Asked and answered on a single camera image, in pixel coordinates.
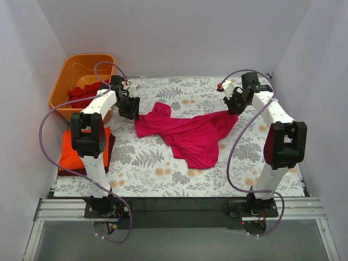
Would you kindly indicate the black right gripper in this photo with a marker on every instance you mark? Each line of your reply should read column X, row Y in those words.
column 234, row 104

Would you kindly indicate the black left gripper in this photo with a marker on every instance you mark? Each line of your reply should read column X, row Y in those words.
column 130, row 106

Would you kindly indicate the magenta t shirt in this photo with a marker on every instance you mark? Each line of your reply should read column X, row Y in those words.
column 196, row 140

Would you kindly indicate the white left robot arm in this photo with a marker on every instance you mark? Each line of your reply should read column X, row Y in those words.
column 88, row 137

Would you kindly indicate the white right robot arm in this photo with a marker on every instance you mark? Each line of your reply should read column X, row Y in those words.
column 284, row 147

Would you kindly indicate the red t shirt in bin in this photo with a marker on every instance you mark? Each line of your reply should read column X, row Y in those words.
column 79, row 93

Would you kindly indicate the floral patterned table mat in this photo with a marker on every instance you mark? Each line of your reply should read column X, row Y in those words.
column 145, row 167

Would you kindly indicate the orange plastic bin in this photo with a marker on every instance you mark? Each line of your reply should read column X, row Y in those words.
column 78, row 71

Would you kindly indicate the folded dark red t shirt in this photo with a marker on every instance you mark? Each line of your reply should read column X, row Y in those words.
column 108, row 155

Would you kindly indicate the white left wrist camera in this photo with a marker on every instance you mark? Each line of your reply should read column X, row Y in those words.
column 130, row 89

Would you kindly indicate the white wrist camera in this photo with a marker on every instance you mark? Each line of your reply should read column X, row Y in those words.
column 227, row 88
column 130, row 89

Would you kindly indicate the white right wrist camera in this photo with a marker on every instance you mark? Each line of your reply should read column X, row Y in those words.
column 227, row 88

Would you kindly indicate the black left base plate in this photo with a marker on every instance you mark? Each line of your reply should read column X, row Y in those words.
column 105, row 207

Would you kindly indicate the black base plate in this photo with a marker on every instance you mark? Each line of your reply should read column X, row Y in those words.
column 242, row 209
column 105, row 207

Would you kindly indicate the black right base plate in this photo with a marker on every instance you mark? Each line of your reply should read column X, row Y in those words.
column 242, row 209

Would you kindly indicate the aluminium frame rail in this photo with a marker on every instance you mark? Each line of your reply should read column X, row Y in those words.
column 63, row 209

